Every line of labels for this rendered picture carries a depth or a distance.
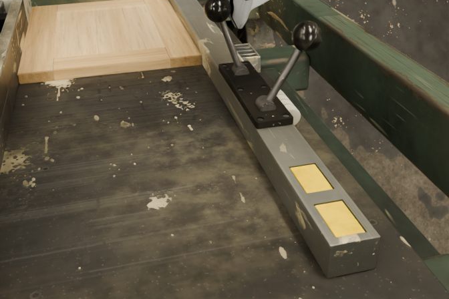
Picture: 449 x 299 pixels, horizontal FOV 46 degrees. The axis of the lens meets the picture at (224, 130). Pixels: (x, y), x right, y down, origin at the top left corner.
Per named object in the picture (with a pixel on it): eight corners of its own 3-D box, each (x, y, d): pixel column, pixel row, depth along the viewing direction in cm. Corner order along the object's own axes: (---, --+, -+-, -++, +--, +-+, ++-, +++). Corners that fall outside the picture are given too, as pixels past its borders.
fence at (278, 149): (186, 2, 130) (186, -15, 128) (375, 269, 50) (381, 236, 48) (166, 3, 129) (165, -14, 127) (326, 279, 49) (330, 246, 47)
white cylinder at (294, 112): (300, 126, 74) (281, 102, 81) (301, 107, 73) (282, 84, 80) (280, 129, 74) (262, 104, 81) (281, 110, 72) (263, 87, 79)
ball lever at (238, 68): (250, 67, 81) (222, -13, 74) (258, 77, 78) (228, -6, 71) (228, 77, 81) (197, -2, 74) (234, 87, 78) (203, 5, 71)
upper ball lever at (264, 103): (268, 111, 72) (321, 24, 67) (277, 124, 69) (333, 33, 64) (245, 102, 70) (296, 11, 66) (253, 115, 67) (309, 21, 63)
